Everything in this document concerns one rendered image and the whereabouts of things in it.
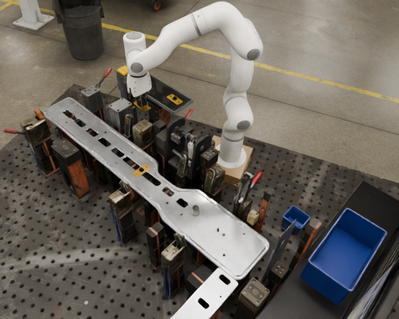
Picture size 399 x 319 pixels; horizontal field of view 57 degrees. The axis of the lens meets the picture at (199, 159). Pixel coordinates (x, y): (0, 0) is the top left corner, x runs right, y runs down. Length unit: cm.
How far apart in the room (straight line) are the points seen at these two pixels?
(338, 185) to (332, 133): 145
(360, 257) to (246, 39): 94
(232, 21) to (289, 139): 210
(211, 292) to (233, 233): 26
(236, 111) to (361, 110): 244
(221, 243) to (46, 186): 108
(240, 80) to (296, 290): 88
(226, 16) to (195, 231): 85
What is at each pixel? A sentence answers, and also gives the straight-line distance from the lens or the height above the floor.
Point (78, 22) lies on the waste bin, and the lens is 414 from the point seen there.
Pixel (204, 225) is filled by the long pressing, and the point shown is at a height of 100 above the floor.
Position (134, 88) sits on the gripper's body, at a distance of 158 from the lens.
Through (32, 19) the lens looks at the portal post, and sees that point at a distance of 522.
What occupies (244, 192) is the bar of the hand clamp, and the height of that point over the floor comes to 112.
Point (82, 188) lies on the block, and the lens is 201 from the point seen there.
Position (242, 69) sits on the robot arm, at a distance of 162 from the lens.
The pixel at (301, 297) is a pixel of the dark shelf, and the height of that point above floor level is 103.
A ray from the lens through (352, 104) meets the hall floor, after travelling 407.
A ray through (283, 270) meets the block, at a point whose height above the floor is 108.
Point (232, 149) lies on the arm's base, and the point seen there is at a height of 91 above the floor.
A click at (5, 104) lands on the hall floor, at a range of 401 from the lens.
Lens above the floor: 230
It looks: 48 degrees down
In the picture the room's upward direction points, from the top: 3 degrees clockwise
